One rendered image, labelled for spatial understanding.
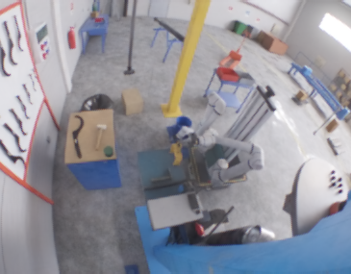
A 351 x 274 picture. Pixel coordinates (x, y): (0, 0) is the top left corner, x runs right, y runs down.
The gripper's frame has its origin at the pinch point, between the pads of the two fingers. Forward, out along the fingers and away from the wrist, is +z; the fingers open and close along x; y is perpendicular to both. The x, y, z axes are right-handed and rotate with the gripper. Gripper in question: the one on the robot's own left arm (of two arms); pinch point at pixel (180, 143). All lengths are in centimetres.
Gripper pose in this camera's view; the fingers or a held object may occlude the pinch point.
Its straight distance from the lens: 143.4
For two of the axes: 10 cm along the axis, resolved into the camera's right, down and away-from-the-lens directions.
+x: -2.1, 5.8, 7.9
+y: 2.6, 8.1, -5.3
